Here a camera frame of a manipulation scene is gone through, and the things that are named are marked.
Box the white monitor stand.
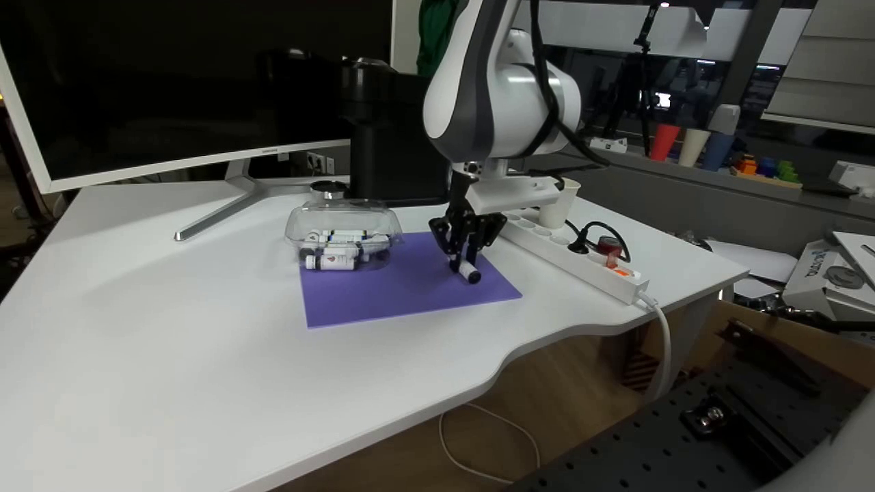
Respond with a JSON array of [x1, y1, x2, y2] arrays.
[[170, 160, 268, 246]]

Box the black plug with cable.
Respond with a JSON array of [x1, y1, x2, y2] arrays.
[[564, 220, 634, 268]]

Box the white power strip cable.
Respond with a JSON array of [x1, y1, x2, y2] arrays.
[[634, 291, 685, 406]]

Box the white power strip red switch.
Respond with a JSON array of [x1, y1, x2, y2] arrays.
[[499, 217, 653, 309]]

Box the red cup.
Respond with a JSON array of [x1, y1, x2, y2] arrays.
[[646, 121, 685, 168]]

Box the black cylindrical appliance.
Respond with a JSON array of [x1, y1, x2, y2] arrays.
[[339, 53, 452, 207]]

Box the black perforated breadboard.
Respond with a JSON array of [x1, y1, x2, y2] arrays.
[[516, 366, 870, 492]]

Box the white grey device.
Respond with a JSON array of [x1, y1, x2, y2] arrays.
[[780, 237, 875, 324]]

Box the purple paper mat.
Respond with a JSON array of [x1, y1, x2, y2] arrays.
[[298, 231, 525, 332]]

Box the clear plastic container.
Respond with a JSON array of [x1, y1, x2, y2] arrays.
[[285, 194, 404, 276]]

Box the blue cup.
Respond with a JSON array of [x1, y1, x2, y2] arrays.
[[697, 130, 739, 176]]

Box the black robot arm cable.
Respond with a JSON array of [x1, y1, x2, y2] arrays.
[[525, 0, 616, 171]]

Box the thin white floor cable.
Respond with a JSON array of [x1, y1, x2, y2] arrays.
[[432, 399, 548, 490]]

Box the small round glass jar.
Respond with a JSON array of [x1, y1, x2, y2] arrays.
[[309, 179, 352, 205]]

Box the white framed monitor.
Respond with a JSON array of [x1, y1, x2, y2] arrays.
[[0, 0, 397, 196]]

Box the white cup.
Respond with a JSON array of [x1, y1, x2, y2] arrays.
[[676, 127, 713, 171]]

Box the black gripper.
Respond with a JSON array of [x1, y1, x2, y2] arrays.
[[427, 168, 508, 276]]

